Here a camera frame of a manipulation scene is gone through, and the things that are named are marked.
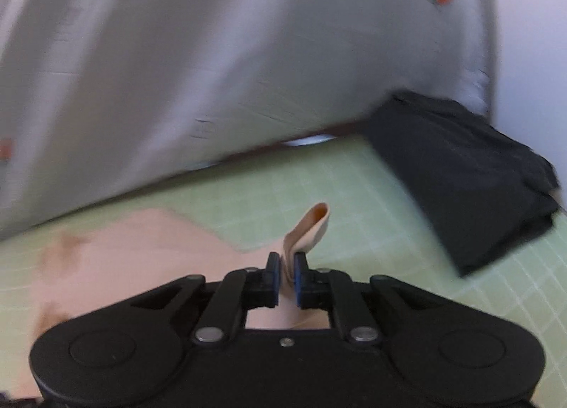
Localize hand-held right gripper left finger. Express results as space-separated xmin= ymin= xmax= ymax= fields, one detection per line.
xmin=128 ymin=252 xmax=284 ymax=344

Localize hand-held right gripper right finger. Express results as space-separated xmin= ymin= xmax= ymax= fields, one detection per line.
xmin=293 ymin=252 xmax=444 ymax=344

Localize peach strap garment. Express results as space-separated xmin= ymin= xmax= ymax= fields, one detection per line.
xmin=38 ymin=202 xmax=331 ymax=333

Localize folded black clothes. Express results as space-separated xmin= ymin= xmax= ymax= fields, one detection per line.
xmin=361 ymin=89 xmax=563 ymax=278

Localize green checked bed mat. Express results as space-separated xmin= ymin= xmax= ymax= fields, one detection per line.
xmin=0 ymin=137 xmax=567 ymax=395

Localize white curtain with carrot print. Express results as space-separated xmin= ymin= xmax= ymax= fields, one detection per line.
xmin=0 ymin=0 xmax=497 ymax=240

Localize brown bed frame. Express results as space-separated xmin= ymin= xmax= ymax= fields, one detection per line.
xmin=177 ymin=120 xmax=370 ymax=176

